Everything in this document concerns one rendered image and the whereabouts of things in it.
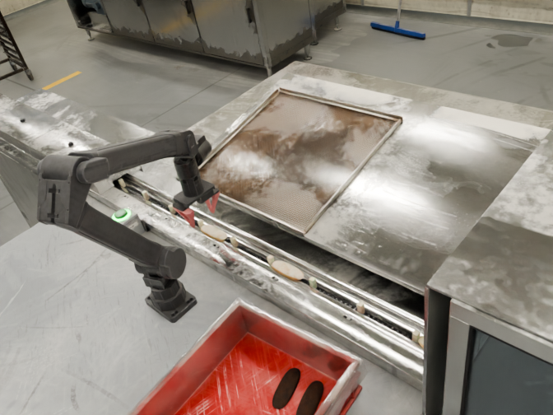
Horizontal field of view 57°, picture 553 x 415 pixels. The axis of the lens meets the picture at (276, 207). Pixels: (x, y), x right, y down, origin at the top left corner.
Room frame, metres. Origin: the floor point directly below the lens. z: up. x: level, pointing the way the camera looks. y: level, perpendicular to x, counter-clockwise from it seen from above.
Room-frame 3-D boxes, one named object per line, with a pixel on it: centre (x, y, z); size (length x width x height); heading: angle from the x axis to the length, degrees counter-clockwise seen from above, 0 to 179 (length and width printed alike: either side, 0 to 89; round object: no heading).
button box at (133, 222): (1.25, 0.46, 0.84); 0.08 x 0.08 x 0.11; 41
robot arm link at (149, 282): (0.95, 0.31, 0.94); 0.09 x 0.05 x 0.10; 153
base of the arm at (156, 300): (0.93, 0.32, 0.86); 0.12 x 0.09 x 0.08; 41
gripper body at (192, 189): (1.14, 0.21, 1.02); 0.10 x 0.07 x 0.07; 131
